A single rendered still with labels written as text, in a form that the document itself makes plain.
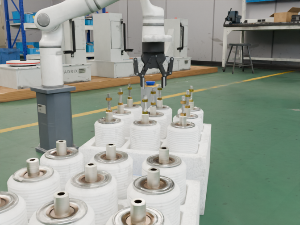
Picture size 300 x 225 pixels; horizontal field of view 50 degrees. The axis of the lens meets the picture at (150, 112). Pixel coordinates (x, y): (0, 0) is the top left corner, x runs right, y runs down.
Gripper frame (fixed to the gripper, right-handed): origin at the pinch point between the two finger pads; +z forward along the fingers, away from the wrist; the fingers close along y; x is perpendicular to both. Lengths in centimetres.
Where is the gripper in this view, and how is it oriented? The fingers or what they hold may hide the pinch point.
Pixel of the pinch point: (153, 84)
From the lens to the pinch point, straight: 110.0
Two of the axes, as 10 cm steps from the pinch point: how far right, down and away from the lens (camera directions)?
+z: 0.0, 9.8, 2.2
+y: -9.8, 0.5, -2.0
